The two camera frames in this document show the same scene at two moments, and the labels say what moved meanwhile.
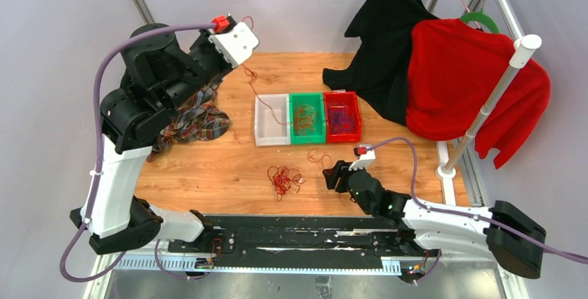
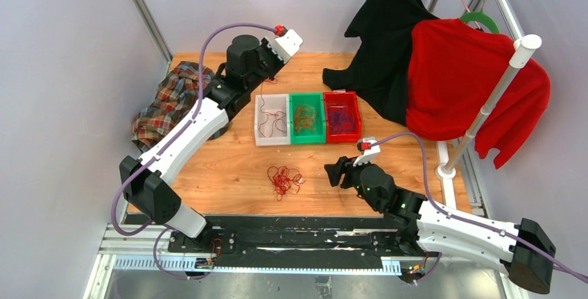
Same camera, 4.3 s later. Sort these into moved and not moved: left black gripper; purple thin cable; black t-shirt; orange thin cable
Moved: left black gripper
Not moved: purple thin cable; black t-shirt; orange thin cable
